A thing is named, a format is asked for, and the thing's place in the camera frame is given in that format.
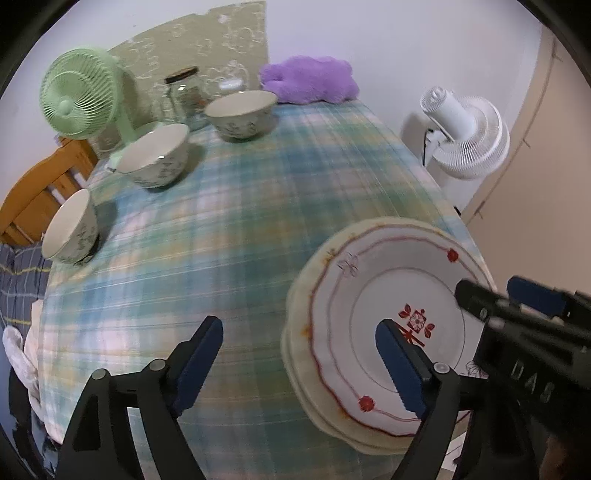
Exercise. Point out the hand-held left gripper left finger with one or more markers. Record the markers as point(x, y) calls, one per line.
point(198, 364)

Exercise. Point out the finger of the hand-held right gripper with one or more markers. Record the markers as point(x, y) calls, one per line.
point(535, 295)
point(475, 297)

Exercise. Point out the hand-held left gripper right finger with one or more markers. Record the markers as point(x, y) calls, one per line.
point(401, 364)

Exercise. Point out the white plate red pattern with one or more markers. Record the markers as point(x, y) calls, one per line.
point(341, 314)

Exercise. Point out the round yellow floral plate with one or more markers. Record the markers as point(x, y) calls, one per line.
point(298, 304)

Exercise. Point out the green floral ceramic bowl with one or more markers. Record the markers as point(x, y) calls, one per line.
point(240, 113)
point(69, 226)
point(154, 154)

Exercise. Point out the cream door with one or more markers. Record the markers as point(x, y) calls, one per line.
point(531, 161)

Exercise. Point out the white fan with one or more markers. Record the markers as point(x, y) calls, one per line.
point(466, 134)

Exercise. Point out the plaid tablecloth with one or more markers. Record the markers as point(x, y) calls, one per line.
point(254, 207)

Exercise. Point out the white cloth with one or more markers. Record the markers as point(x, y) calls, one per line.
point(18, 355)

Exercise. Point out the blue plaid bedding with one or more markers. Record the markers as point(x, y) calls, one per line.
point(18, 277)

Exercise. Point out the wooden bed headboard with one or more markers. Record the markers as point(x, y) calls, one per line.
point(27, 194)

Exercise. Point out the glass jar with lid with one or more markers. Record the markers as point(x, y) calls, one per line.
point(189, 99)

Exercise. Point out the purple plush toy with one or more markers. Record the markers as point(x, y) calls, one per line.
point(309, 78)

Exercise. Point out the cotton swab container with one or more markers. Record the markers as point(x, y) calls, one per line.
point(231, 85)

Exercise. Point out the green desk fan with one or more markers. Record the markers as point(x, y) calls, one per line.
point(78, 92)

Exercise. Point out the green cartoon print mat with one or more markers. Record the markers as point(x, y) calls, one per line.
point(184, 41)

